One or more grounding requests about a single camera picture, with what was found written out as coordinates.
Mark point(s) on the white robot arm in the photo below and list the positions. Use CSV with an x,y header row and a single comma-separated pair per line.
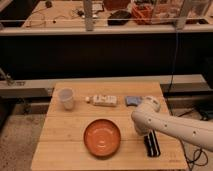
x,y
146,116

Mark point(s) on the white plastic bottle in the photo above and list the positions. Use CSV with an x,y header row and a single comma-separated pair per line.
x,y
102,100

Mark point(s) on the blue sponge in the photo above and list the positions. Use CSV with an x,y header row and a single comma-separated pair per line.
x,y
133,100

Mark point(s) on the clear plastic cup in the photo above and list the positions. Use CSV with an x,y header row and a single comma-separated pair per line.
x,y
66,98

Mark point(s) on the orange bowl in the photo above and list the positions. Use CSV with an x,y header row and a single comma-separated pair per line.
x,y
102,138

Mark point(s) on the black bag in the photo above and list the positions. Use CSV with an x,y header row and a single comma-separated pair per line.
x,y
119,17

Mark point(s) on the orange crate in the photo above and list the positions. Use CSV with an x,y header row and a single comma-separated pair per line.
x,y
142,15

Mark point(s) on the grey metal post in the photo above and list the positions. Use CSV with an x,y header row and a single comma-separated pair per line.
x,y
87,4

